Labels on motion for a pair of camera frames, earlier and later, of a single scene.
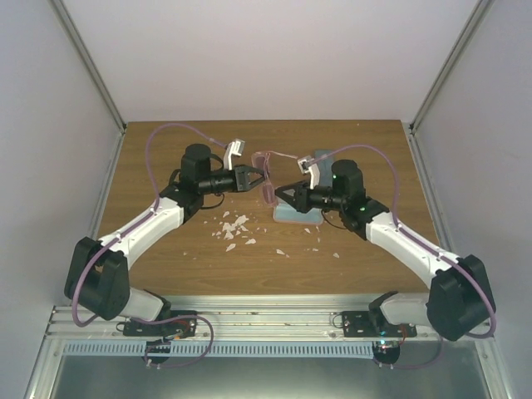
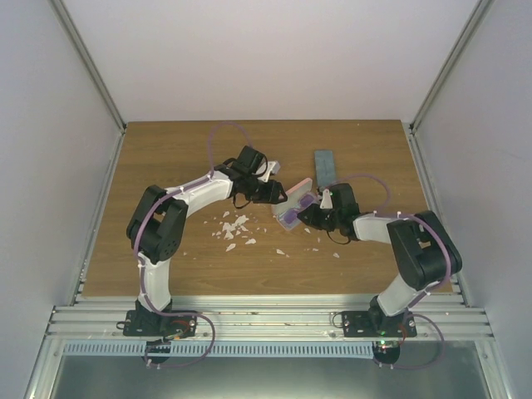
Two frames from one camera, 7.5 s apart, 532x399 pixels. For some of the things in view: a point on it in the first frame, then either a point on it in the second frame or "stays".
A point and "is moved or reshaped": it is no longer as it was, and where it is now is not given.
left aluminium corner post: [91, 63] stays
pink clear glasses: [261, 160] is moved or reshaped
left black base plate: [184, 327] stays
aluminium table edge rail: [243, 319] stays
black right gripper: [300, 201] → [311, 221]
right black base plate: [358, 323] stays
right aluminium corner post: [481, 8] stays
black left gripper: [241, 178] → [271, 194]
